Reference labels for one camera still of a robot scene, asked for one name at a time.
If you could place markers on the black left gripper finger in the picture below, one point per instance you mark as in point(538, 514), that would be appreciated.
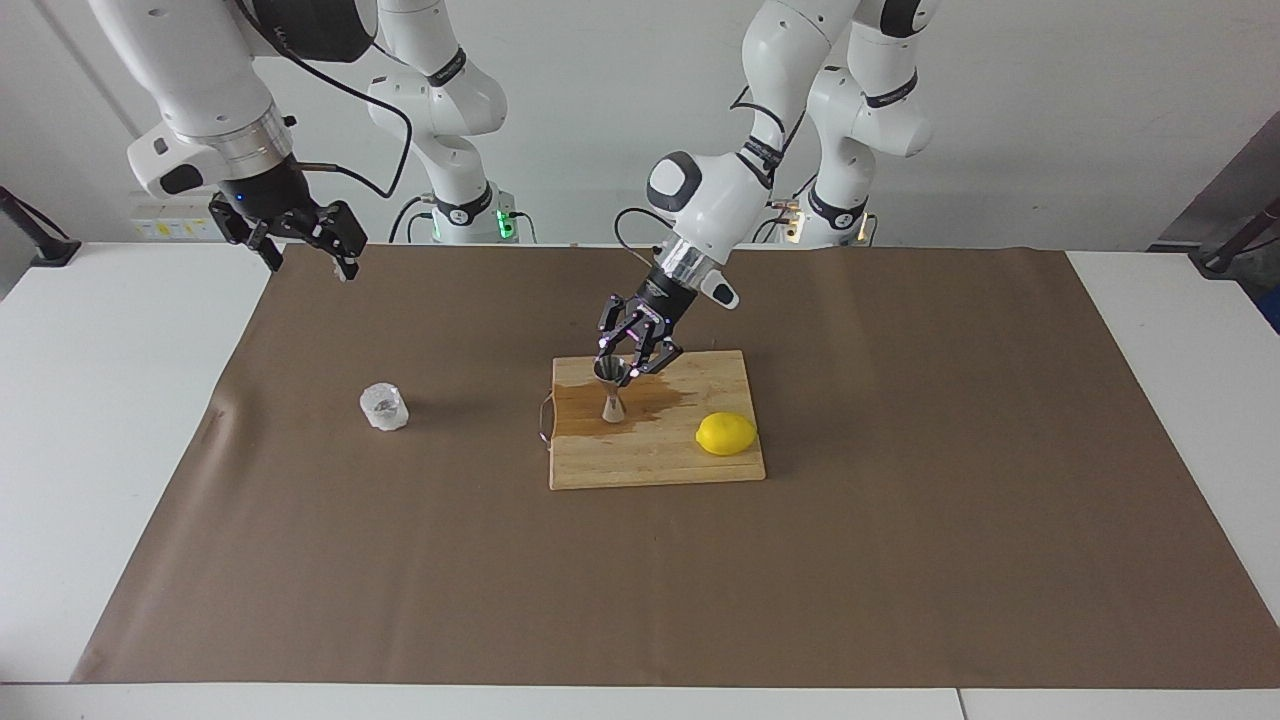
point(660, 357)
point(615, 325)

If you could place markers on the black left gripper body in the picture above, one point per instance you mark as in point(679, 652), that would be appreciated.
point(662, 305)

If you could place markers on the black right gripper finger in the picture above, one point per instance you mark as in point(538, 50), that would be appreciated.
point(240, 225)
point(340, 235)

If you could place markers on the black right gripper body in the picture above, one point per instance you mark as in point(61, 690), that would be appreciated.
point(265, 195)

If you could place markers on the steel double jigger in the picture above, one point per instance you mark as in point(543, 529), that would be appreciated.
point(612, 408)

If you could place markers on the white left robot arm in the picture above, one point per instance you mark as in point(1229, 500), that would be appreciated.
point(730, 190)

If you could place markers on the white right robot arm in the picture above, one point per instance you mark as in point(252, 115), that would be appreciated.
point(190, 70)

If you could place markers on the yellow lemon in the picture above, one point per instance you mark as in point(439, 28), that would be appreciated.
point(726, 434)

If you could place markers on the wooden cutting board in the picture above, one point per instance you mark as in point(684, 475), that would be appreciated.
point(650, 460)

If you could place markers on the black clamp stand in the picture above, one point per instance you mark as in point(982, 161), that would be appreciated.
point(55, 250)
point(1215, 262)

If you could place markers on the brown paper table mat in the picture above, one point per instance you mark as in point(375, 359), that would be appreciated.
point(640, 580)

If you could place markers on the dark grey panel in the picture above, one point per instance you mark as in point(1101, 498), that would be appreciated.
point(1240, 190)

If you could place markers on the blue object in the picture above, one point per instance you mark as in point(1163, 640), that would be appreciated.
point(1273, 310)

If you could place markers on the white wall socket strip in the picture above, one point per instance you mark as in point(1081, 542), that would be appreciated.
point(160, 228)

